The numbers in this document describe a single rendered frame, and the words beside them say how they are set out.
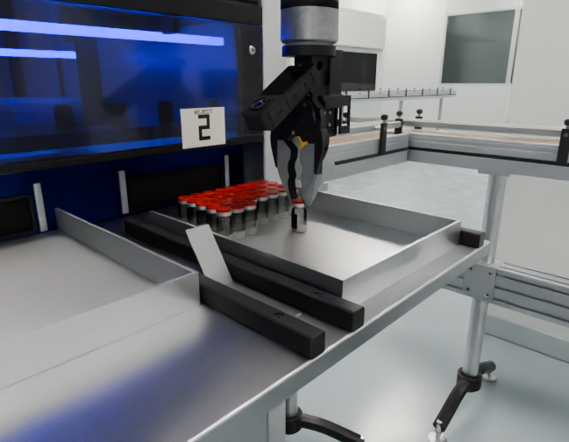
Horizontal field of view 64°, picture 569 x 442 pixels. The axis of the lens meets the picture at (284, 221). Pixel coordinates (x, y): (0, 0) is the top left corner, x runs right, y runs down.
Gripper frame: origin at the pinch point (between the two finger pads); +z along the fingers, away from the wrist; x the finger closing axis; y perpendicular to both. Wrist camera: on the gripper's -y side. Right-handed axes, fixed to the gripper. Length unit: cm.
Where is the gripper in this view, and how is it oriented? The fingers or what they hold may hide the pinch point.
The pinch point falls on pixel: (296, 196)
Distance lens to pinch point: 64.1
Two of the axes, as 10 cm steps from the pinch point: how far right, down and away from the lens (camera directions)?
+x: -7.2, -2.0, 6.6
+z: 0.0, 9.5, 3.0
